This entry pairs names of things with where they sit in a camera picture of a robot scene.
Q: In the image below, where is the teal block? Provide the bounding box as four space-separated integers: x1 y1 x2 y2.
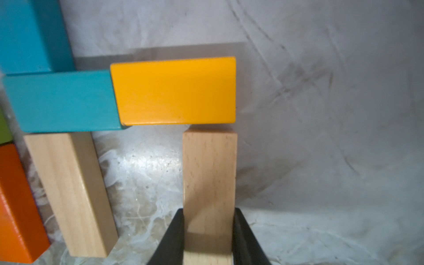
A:
3 70 124 133
1 1 75 75

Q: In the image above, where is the orange-yellow small block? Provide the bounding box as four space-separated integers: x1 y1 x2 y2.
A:
110 57 236 126

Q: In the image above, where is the green block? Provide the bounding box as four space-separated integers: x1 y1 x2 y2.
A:
0 112 13 145

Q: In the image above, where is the orange block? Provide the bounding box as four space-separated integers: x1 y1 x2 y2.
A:
1 144 50 263

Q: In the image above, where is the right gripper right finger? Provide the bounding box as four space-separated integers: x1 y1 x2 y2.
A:
232 208 271 265

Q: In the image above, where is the tan wooden block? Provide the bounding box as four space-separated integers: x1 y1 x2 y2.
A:
24 132 118 258

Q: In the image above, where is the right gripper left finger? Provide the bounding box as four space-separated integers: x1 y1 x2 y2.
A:
147 208 184 265

